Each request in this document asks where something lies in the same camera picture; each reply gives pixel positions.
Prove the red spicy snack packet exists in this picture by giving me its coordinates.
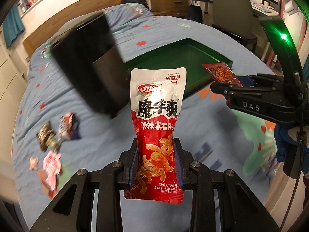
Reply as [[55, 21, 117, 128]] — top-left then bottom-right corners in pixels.
[[202, 62, 243, 107]]

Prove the tall red white snack pouch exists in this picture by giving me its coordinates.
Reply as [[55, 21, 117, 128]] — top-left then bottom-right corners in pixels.
[[124, 67, 186, 204]]

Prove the brown gold snack packet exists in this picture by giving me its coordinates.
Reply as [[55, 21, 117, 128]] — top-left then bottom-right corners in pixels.
[[36, 121, 55, 151]]

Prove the blue white wafer packet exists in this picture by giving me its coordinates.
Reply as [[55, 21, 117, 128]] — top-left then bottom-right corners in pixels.
[[58, 112, 80, 142]]

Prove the blue gloved right hand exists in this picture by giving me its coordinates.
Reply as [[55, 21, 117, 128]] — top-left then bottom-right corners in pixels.
[[274, 124, 300, 179]]

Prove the small red brown candy packet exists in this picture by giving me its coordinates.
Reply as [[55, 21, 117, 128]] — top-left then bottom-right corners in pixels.
[[37, 170, 56, 199]]

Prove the pink white candy bag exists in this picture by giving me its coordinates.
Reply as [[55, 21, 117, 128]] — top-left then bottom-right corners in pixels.
[[43, 150, 62, 191]]

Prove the green tray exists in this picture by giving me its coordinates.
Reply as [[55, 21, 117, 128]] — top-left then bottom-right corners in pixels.
[[125, 38, 233, 98]]

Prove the small pink snack packet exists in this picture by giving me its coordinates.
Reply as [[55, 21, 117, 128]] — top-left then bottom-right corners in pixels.
[[29, 157, 39, 171]]

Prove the white desk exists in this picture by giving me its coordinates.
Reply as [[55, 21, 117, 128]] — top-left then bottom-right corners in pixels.
[[192, 0, 280, 18]]

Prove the grey office chair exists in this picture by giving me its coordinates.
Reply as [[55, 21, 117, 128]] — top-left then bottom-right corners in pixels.
[[212, 2, 257, 53]]

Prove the small olive gold packet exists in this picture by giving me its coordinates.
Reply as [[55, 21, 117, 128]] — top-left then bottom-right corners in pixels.
[[46, 136, 60, 152]]

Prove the blue cartoon bedspread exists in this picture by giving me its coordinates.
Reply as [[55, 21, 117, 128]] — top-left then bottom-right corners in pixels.
[[13, 3, 275, 226]]

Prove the wooden drawer cabinet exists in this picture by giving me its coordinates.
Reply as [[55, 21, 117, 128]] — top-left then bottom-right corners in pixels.
[[150, 0, 188, 17]]

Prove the wooden headboard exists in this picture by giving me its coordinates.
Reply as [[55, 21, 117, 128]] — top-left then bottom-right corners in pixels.
[[23, 0, 121, 57]]

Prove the black cylindrical bin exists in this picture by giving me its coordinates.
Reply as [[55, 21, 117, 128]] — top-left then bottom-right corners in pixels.
[[49, 11, 130, 118]]

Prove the white wardrobe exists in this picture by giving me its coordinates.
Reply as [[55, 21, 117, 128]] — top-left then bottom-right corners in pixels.
[[0, 39, 26, 164]]

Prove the teal curtain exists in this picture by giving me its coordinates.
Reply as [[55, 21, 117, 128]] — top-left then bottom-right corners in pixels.
[[3, 4, 25, 48]]

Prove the black cable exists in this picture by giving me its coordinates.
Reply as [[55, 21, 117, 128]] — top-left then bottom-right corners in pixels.
[[280, 72, 306, 225]]

